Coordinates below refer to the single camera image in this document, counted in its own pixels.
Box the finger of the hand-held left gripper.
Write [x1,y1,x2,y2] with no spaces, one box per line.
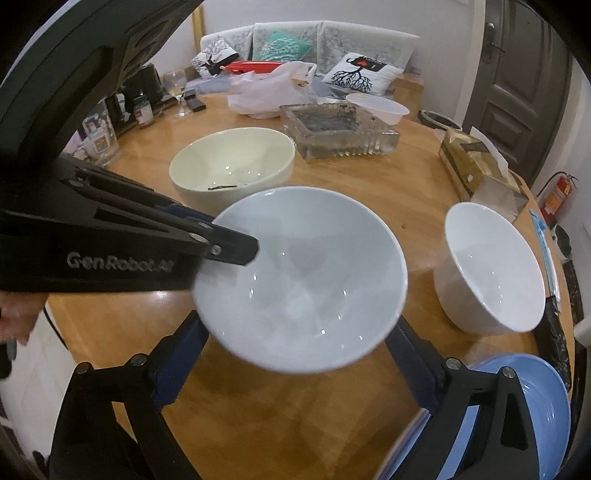
[95,207,260,267]
[59,154,219,229]

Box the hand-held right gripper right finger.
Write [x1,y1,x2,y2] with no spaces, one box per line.
[385,316,541,480]

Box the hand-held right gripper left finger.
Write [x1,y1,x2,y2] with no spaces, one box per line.
[48,310,211,480]

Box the large white bowl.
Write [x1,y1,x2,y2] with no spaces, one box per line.
[191,186,409,374]

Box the person's left hand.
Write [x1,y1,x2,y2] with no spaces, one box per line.
[0,292,48,345]

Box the cream bowl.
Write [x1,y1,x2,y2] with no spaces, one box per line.
[168,128,296,214]

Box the jar with green lid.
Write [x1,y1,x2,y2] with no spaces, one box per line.
[133,95,155,129]

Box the small white bowl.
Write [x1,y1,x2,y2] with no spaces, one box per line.
[433,202,547,335]

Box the wine glass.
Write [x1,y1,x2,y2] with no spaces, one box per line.
[163,68,191,118]

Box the blue plate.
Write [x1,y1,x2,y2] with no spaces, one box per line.
[383,353,572,480]

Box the black plastic bag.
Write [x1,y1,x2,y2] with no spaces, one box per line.
[536,258,583,393]

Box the white plastic bag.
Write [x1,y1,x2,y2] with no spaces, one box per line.
[227,61,318,116]

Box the black and white pillow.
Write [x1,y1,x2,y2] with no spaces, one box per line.
[190,46,238,77]

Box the glass ashtray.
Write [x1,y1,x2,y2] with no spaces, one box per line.
[279,102,400,162]

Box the red plate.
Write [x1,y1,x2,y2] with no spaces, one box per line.
[225,60,284,75]

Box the blue face mask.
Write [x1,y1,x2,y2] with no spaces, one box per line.
[530,210,561,301]

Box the teal leaf print pillow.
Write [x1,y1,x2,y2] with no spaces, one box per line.
[253,31,311,63]

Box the white plastic container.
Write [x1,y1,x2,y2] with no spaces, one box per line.
[345,93,411,125]

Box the white tree print pillow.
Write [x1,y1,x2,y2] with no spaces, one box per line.
[322,52,403,96]

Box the gold tissue box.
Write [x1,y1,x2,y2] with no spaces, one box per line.
[438,127,529,222]

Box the red fire extinguisher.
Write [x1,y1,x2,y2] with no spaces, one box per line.
[539,172,579,227]

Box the wooden side table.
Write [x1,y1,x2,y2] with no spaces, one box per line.
[394,73,426,121]

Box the patterned white sofa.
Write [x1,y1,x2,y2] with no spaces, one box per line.
[199,21,421,100]

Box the black round bin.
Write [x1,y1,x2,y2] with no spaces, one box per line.
[424,110,463,131]

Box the grey door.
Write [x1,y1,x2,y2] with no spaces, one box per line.
[463,0,573,185]

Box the door handle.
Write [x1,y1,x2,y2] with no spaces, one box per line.
[480,23,506,63]

